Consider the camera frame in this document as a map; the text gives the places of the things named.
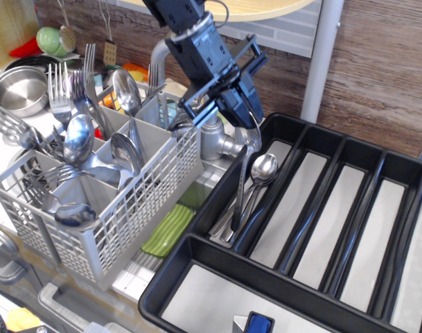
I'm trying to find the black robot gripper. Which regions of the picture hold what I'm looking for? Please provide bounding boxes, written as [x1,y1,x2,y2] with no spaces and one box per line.
[166,12,267,129]

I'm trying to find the small steel spoon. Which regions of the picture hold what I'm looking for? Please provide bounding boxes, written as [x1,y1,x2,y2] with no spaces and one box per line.
[231,111,262,233]

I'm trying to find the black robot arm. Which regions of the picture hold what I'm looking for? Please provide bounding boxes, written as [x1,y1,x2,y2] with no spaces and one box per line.
[145,1,267,129]

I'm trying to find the steel spoons in tray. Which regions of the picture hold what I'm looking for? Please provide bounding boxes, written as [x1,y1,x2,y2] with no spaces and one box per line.
[209,153,278,243]

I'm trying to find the tall steel spoon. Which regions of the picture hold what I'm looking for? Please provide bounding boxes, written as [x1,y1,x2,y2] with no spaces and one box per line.
[112,68,145,166]

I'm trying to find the black cutlery tray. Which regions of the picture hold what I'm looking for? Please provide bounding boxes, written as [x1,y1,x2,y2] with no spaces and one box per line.
[139,114,422,332]

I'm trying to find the large steel spoon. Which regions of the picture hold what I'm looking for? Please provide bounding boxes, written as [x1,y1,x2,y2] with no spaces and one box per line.
[63,114,94,166]

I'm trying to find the grey plastic cutlery basket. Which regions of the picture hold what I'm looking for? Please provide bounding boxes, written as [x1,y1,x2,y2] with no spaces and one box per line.
[0,89,204,293]

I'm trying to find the steel spoon front basket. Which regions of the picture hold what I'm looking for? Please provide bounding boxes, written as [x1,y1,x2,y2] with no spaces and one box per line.
[54,203,97,227]

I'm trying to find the silver kitchen faucet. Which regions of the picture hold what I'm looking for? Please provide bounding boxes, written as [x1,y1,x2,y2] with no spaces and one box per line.
[148,40,244,160]

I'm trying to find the light wooden shelf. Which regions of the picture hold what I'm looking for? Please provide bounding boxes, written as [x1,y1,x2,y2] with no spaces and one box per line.
[113,0,314,22]

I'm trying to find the steel fork upright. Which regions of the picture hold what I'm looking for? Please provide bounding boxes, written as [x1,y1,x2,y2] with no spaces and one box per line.
[48,62,72,130]

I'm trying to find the green apple toy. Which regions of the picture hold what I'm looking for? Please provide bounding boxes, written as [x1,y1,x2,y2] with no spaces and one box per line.
[36,27,69,57]

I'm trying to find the stainless steel bowl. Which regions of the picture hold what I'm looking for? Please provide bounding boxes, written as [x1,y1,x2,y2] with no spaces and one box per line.
[0,66,49,119]

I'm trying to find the blue object at bottom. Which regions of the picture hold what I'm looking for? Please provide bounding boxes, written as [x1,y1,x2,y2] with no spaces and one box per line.
[244,311,274,333]

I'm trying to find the grey metal post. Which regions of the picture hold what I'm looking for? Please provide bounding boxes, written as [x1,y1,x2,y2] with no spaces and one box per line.
[300,0,344,123]

